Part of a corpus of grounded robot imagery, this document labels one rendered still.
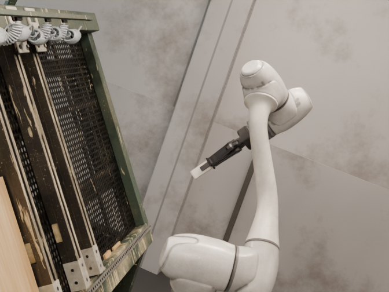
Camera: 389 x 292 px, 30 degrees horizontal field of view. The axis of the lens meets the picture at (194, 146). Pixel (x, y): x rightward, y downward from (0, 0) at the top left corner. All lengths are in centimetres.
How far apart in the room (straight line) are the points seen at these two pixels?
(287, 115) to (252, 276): 55
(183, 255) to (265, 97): 53
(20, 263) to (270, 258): 105
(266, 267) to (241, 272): 7
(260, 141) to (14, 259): 105
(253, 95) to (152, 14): 371
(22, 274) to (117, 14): 351
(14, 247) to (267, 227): 103
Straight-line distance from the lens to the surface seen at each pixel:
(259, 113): 213
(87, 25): 392
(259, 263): 201
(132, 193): 406
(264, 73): 215
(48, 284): 281
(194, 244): 198
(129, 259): 372
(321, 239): 569
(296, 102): 228
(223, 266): 197
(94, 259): 324
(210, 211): 579
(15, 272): 269
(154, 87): 581
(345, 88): 552
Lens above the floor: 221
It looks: 11 degrees down
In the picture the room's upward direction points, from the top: 19 degrees clockwise
